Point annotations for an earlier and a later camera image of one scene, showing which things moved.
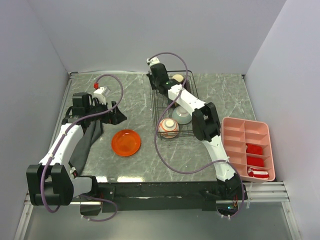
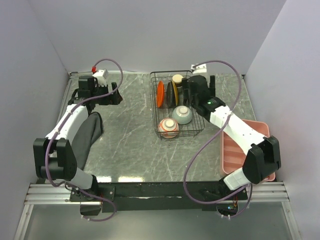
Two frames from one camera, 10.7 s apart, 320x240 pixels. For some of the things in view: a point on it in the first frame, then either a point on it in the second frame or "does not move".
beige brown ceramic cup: [178, 77] does not move
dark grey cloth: [80, 153] does not move
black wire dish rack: [171, 120] does not move
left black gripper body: [110, 118] → [111, 99]
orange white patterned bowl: [168, 128] does not move
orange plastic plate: [126, 142] → [160, 94]
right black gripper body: [154, 82] → [212, 87]
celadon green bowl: [181, 116] does not move
